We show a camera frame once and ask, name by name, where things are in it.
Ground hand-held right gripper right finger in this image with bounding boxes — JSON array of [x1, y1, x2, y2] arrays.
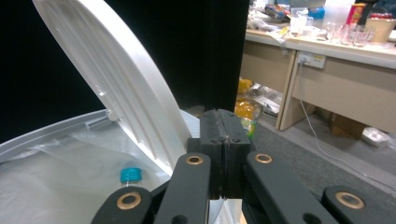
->
[[218, 108, 252, 200]]

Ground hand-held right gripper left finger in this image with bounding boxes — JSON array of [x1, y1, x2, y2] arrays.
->
[[187, 108, 225, 200]]

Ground clear water bottle blue cap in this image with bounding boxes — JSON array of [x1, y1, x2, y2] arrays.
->
[[120, 166, 144, 189]]

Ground white grey pedal trash bin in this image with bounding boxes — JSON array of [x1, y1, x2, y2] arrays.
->
[[0, 0, 244, 224]]

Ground clear plastic bin liner bag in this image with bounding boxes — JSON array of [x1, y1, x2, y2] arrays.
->
[[0, 123, 173, 224]]

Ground yellow green snack packet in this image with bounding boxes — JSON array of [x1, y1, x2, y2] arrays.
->
[[233, 98, 263, 140]]

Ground clear plastic bags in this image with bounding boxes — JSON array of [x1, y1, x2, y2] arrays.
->
[[247, 82, 285, 117]]

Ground white trash bin lid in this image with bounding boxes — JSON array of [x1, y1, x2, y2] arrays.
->
[[0, 0, 250, 144]]

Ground brown cardboard box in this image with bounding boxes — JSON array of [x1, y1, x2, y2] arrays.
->
[[329, 112, 369, 140]]

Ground beige desk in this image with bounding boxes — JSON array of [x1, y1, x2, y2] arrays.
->
[[238, 27, 396, 135]]

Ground colourful snack packet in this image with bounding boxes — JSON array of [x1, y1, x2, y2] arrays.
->
[[263, 3, 291, 21]]

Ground white bag under desk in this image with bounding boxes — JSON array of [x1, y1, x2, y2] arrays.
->
[[361, 126, 396, 147]]

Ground clear plastic container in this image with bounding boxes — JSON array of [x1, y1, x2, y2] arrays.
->
[[289, 7, 314, 35]]

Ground blue packet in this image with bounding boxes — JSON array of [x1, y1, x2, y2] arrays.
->
[[307, 6, 327, 21]]

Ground group of clear glasses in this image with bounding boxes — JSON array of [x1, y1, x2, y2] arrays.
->
[[324, 21, 375, 49]]

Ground red yellow canister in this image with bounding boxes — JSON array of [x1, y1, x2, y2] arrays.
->
[[346, 2, 367, 26]]

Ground beige paper bucket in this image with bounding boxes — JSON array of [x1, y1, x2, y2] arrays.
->
[[363, 17, 396, 44]]

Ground white floor cable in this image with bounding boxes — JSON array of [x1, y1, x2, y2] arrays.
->
[[298, 62, 396, 191]]

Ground white wall socket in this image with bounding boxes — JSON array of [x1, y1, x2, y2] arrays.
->
[[296, 50, 327, 70]]

